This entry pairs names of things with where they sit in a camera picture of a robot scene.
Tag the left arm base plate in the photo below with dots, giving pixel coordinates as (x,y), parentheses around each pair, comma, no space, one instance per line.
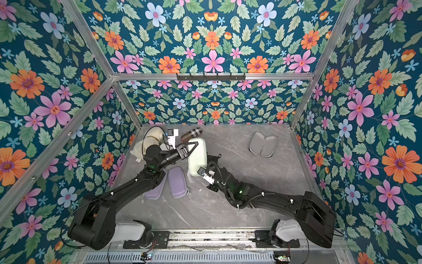
(149,240)

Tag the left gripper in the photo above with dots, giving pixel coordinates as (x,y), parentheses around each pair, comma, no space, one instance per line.
(179,152)

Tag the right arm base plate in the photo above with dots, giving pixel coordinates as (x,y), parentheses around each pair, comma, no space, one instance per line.
(267,239)

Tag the black hook rail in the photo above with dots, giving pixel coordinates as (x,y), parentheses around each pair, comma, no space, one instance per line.
(211,77)

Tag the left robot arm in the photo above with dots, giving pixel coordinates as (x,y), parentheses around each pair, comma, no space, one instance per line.
(94,223)

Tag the mint green zippered case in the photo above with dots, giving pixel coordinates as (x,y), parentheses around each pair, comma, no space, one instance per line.
(198,158)

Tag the plaid folded umbrella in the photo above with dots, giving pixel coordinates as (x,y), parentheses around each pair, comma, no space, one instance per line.
(193,133)

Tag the aluminium front rail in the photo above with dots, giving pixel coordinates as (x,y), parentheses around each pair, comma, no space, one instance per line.
(204,239)

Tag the white plush dog toy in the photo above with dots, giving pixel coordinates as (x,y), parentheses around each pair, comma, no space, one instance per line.
(154,136)

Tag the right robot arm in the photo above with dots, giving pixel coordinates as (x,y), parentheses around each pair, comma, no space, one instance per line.
(315,218)

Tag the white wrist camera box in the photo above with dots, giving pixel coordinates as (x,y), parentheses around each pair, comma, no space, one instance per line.
(205,175)

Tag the beige case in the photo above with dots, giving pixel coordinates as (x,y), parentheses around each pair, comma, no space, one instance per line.
(261,145)

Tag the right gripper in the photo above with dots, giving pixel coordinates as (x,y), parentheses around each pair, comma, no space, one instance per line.
(204,171)

